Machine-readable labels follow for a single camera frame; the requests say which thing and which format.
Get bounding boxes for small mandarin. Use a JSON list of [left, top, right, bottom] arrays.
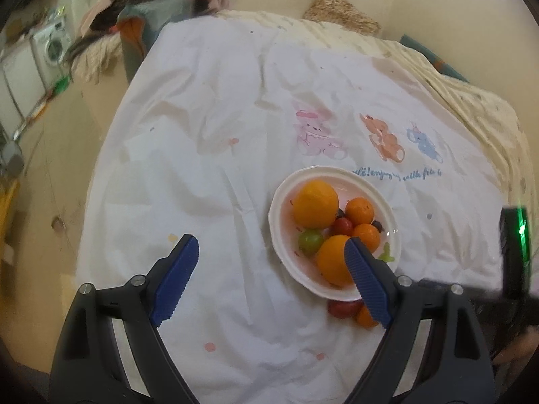
[[344, 197, 375, 226], [355, 305, 379, 329], [353, 224, 381, 253]]

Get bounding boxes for pile of clothes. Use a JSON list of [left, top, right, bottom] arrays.
[[66, 0, 228, 84]]

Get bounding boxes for white pink ceramic plate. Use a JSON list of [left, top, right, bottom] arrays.
[[268, 165, 401, 302]]

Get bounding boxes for patterned pillow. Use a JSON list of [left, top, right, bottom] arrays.
[[303, 0, 381, 37]]

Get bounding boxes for person's right hand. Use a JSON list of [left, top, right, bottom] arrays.
[[493, 326, 538, 387]]

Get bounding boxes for cream floral bed sheet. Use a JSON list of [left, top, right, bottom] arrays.
[[217, 10, 538, 223]]

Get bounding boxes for green lime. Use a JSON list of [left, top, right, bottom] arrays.
[[298, 229, 324, 256]]

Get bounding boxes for large orange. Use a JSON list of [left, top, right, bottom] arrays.
[[314, 234, 354, 288], [291, 180, 339, 229]]

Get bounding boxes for red tomato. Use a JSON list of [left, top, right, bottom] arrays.
[[331, 217, 354, 236], [327, 300, 363, 319]]

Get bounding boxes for white washing machine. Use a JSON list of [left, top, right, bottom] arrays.
[[31, 16, 71, 90]]

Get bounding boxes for white kitchen cabinet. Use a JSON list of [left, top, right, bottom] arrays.
[[1, 40, 46, 140]]

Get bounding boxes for white cartoon print duvet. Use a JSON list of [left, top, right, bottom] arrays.
[[76, 18, 503, 403]]

